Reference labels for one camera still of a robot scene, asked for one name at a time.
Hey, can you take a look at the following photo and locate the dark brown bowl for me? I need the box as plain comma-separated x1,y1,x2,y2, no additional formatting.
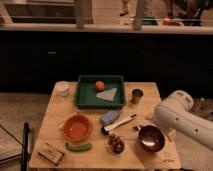
138,125,165,152

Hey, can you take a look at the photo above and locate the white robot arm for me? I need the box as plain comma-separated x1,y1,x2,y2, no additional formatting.
152,90,213,150

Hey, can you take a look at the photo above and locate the metal fork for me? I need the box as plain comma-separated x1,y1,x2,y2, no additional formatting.
133,125,144,131

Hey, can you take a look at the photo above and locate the metal cup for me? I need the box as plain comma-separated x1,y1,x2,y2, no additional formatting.
132,89,143,104

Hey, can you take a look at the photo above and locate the bunch of dark grapes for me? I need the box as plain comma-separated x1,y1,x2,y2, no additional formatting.
107,134,125,154

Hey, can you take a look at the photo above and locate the blue sponge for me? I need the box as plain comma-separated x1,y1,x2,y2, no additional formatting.
100,111,119,125

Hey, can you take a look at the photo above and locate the grey folded cloth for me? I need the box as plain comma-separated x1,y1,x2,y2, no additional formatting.
96,88,117,101

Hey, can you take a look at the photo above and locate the orange fruit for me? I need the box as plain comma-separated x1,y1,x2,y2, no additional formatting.
95,81,105,91

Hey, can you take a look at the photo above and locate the green cucumber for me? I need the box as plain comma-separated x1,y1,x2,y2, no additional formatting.
65,142,92,152

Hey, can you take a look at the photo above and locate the orange bowl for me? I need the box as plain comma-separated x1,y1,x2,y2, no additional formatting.
62,114,93,142

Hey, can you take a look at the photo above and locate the green plastic tray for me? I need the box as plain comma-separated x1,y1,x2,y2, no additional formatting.
75,75,126,109

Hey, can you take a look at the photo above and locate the wooden spoon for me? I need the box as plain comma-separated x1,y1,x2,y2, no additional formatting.
59,112,78,130

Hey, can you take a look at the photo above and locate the small white cup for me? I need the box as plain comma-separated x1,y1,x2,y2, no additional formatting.
55,81,69,97

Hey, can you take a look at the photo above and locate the brown wooden box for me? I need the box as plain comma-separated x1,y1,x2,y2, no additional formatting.
38,143,65,166

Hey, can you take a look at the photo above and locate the black chair frame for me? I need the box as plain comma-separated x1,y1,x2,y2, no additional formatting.
21,122,30,171

